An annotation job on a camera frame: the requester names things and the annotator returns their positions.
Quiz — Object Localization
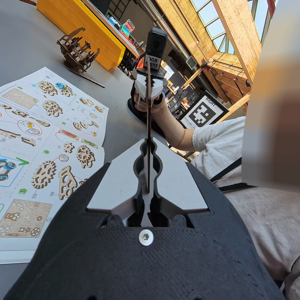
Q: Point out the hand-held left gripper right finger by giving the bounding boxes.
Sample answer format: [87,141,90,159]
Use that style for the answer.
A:
[150,137,209,226]

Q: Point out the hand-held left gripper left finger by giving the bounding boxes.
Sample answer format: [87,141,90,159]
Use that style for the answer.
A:
[86,138,150,227]

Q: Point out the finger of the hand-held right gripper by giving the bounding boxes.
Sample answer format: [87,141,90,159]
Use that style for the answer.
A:
[134,74,148,106]
[150,78,164,106]

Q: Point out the laser-cut plywood parts sheet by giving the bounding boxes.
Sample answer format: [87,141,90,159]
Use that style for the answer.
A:
[146,61,152,194]

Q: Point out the person's right forearm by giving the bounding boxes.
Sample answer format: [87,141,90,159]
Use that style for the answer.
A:
[150,107,196,151]

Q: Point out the grey desk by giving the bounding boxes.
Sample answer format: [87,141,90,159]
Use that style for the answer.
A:
[0,0,171,291]

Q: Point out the person's right hand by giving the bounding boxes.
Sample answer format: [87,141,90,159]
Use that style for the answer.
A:
[135,95,165,116]

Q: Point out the thin dark wooden stick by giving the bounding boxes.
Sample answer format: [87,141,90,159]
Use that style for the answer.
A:
[75,70,105,88]

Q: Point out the framed marker sign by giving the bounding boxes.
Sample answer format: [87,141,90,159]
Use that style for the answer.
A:
[180,90,230,129]

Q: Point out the stack of colourful parts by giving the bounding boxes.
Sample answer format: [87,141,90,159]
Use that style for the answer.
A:
[120,19,135,37]

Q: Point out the dark wooden model assembly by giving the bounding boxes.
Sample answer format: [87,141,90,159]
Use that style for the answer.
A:
[56,27,100,72]

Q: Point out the paper instruction sheet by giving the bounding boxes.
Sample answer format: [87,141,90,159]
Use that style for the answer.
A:
[0,67,109,264]

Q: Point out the person's torso in white shirt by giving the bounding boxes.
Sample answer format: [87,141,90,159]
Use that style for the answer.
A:
[191,116,300,300]

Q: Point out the yellow plastic bin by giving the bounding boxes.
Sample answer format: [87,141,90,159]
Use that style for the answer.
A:
[36,0,126,71]

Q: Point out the black harness strap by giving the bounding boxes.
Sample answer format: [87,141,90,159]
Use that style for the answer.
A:
[210,157,256,192]

